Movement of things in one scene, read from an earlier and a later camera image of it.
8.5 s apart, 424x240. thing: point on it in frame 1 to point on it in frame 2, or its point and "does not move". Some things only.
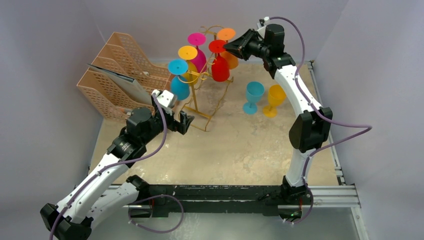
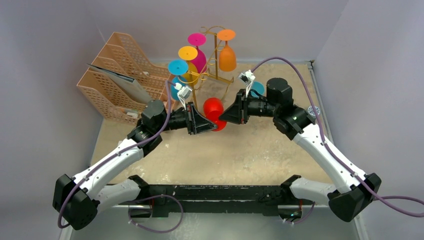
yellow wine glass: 189,53 does not move
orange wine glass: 227,34 does not move
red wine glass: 220,68 to 213,108
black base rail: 151,200 does not move
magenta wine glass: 200,62 does not move
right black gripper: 250,45 to 242,108
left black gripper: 174,125 to 196,122
